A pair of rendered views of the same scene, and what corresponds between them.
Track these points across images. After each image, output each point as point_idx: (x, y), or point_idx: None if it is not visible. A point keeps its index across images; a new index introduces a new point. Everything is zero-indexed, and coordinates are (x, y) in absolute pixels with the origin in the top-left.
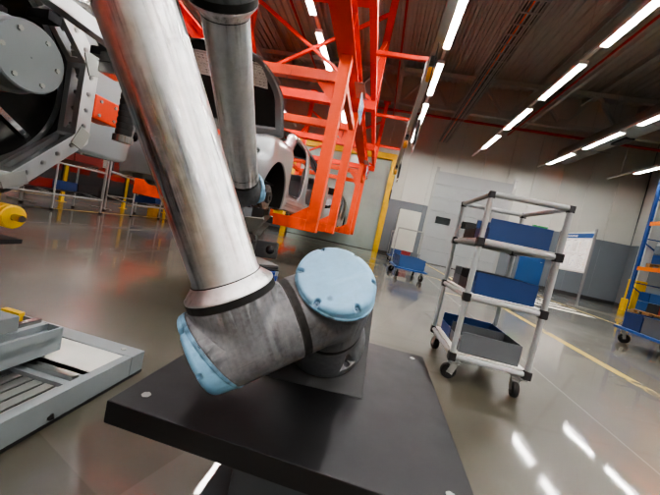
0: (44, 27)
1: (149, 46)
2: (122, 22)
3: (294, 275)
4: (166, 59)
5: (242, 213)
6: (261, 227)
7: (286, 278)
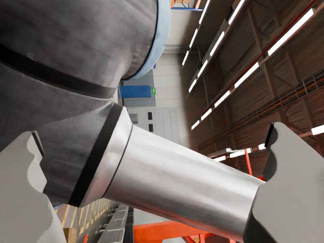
0: None
1: None
2: None
3: (121, 74)
4: None
5: (185, 147)
6: (269, 177)
7: (117, 86)
